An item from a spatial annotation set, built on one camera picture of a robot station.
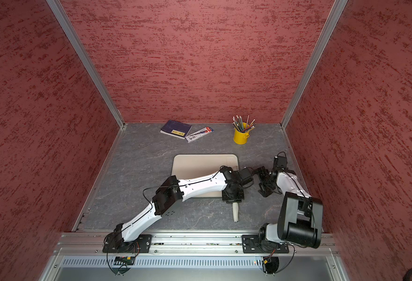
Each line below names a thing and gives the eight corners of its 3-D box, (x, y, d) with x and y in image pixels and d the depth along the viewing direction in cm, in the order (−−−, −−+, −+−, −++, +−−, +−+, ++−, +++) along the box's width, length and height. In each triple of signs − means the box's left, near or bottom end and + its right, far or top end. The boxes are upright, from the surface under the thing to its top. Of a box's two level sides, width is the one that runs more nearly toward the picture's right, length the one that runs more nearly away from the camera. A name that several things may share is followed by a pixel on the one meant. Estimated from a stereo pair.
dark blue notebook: (160, 132, 119) (159, 130, 117) (168, 121, 126) (168, 119, 124) (184, 139, 115) (184, 137, 113) (191, 127, 122) (191, 125, 120)
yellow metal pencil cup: (233, 145, 112) (235, 133, 103) (232, 134, 118) (234, 122, 109) (247, 145, 112) (250, 133, 103) (245, 134, 118) (248, 122, 110)
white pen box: (188, 143, 113) (188, 141, 111) (185, 138, 115) (184, 136, 114) (213, 131, 120) (213, 129, 118) (209, 127, 122) (209, 125, 121)
